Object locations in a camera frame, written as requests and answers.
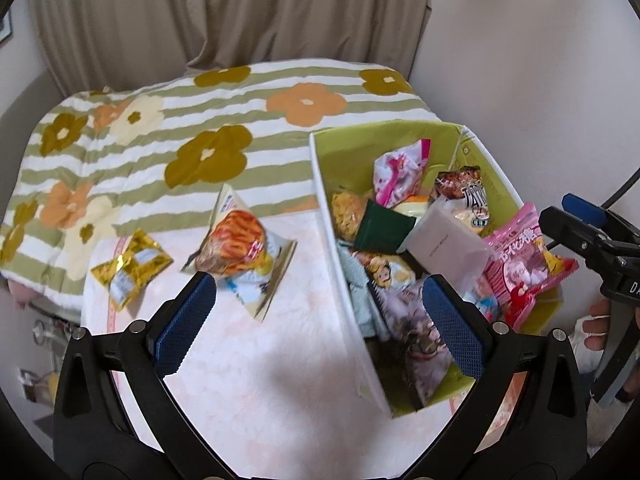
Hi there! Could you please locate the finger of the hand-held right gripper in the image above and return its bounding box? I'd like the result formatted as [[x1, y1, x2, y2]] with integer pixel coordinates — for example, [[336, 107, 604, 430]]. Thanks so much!
[[561, 193, 640, 247], [538, 205, 627, 272]]

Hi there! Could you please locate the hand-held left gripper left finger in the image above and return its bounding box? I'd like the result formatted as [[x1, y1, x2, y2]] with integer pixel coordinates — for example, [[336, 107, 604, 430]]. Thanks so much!
[[52, 270, 237, 480]]

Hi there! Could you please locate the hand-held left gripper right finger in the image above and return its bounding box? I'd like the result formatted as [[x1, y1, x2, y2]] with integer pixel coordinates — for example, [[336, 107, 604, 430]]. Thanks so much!
[[405, 273, 588, 480]]

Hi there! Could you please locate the pink snack packet yellow corner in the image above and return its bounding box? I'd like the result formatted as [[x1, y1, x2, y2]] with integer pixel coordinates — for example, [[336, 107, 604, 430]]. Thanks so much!
[[482, 201, 582, 334]]

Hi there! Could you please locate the orange chips snack packet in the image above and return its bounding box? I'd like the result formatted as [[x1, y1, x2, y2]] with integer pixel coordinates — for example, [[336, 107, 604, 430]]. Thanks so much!
[[180, 182, 299, 322]]

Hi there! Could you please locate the white and yellow snack packet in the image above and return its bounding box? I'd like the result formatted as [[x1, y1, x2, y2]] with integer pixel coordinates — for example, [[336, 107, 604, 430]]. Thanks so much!
[[450, 200, 493, 236]]

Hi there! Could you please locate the dark green snack packet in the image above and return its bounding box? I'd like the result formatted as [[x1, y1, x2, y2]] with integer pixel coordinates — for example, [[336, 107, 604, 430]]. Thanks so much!
[[352, 199, 419, 254]]

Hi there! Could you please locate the dark red snack packet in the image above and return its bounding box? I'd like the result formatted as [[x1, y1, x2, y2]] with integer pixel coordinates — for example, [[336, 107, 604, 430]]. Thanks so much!
[[432, 165, 494, 231]]

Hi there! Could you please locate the orange and pale green snack packet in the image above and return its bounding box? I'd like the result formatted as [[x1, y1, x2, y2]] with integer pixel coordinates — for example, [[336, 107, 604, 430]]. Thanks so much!
[[331, 187, 376, 249]]

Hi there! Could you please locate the green cardboard box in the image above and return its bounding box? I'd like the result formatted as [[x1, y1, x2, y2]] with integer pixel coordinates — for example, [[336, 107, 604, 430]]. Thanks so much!
[[309, 119, 569, 419]]

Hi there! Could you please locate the person's right hand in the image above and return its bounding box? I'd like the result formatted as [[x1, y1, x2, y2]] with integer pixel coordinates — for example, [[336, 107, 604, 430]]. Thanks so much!
[[581, 300, 613, 353]]

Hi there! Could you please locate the small light blue snack packet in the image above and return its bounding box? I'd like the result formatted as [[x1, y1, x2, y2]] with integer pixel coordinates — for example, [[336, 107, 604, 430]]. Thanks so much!
[[465, 280, 502, 322]]

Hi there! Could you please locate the purple illustrated snack packet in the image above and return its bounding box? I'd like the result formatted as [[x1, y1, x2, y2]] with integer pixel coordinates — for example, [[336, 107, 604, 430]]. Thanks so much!
[[370, 280, 454, 409]]

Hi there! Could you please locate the gold snack packet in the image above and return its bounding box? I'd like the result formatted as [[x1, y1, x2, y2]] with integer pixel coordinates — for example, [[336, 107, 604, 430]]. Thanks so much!
[[91, 228, 175, 313]]

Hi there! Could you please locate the pale pink box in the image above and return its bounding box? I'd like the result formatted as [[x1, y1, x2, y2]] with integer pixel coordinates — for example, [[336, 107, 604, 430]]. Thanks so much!
[[402, 198, 494, 277]]

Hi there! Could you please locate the yellow character snack packet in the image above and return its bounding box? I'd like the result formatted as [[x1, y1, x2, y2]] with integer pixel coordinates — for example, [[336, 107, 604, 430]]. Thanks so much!
[[350, 250, 417, 292]]

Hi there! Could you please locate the pink and white cloth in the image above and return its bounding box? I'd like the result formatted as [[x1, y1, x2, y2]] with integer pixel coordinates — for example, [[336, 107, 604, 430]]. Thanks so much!
[[80, 210, 531, 480]]

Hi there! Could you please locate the grey metal object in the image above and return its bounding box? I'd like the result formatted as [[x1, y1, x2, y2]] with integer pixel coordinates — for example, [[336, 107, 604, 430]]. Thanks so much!
[[31, 316, 77, 347]]

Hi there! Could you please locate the yellow and white object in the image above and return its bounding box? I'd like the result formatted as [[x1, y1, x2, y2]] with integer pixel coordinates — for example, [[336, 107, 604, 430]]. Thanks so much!
[[19, 369, 57, 407]]

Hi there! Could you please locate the pink and white character snack packet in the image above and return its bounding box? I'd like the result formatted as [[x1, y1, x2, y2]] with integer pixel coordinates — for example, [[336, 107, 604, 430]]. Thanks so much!
[[373, 138, 433, 209]]

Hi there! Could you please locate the pink fabric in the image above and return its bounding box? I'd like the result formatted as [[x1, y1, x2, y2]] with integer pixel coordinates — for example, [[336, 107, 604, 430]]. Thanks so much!
[[5, 277, 34, 312]]

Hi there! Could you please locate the floral striped blanket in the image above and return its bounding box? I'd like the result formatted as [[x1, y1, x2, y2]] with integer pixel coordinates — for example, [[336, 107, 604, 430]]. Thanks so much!
[[0, 57, 444, 312]]

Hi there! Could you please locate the beige curtain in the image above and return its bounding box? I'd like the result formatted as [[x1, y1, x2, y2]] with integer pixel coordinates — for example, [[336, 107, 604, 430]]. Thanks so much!
[[30, 0, 437, 94]]

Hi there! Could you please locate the black cable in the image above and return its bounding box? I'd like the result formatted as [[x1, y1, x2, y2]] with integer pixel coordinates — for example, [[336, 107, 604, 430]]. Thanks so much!
[[601, 169, 640, 210]]

